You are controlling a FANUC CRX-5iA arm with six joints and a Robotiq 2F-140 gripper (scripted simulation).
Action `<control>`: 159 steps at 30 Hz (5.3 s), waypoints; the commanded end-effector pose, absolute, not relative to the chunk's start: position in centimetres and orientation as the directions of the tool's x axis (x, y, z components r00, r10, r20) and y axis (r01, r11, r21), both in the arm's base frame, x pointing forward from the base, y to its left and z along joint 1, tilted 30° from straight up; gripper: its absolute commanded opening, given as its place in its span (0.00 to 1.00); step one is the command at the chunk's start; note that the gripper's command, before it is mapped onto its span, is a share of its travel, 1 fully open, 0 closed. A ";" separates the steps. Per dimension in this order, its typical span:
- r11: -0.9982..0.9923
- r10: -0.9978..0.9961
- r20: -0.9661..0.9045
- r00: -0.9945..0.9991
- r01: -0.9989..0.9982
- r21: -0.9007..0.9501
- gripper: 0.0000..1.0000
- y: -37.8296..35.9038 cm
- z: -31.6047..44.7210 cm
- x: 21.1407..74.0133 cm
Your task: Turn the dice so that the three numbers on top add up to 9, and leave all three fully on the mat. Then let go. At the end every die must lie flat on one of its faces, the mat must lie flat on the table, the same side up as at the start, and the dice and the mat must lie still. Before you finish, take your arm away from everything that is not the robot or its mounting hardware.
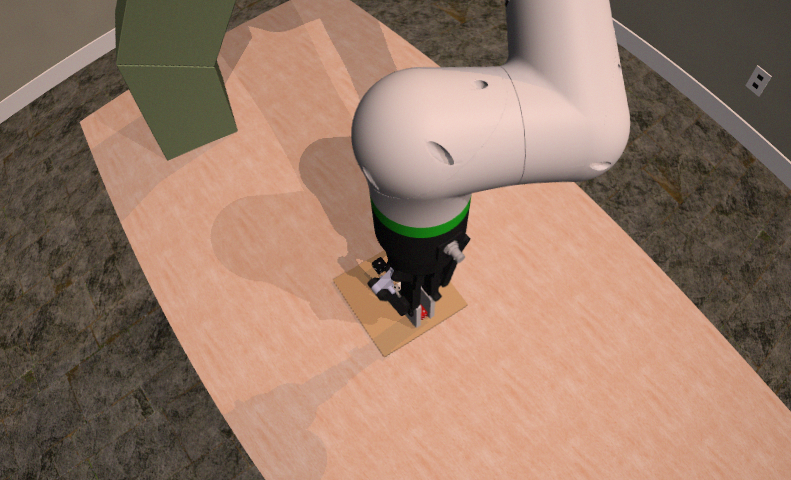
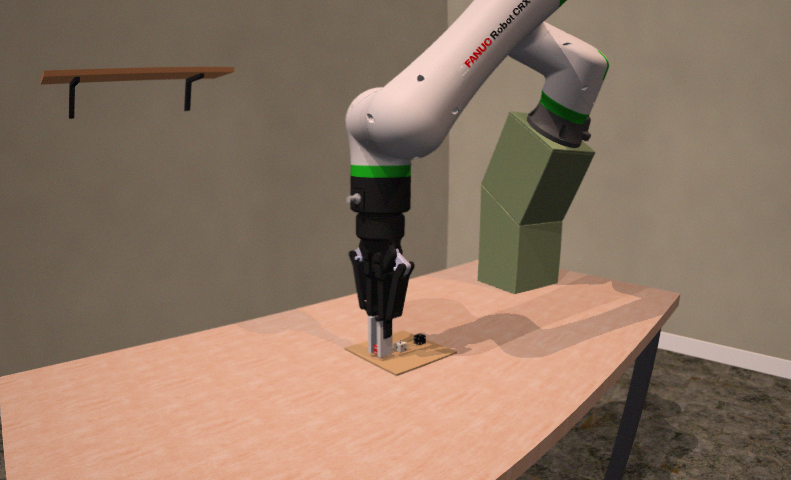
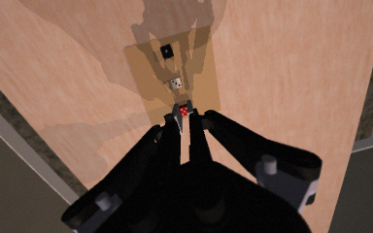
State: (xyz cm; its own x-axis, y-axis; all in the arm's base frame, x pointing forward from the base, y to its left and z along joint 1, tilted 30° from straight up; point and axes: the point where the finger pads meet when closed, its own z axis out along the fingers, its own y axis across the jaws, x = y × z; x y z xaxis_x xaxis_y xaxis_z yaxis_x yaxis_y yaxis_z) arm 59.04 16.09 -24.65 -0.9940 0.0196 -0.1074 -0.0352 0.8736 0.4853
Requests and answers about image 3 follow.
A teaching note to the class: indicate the red die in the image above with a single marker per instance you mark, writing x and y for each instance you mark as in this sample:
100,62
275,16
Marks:
183,110

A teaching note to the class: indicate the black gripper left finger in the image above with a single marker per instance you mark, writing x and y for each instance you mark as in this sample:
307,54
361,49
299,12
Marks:
144,207

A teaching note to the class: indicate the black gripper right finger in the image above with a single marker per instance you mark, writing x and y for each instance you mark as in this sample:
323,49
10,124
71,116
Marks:
289,172

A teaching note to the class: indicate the tan square mat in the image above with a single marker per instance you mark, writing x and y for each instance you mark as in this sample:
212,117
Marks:
193,62

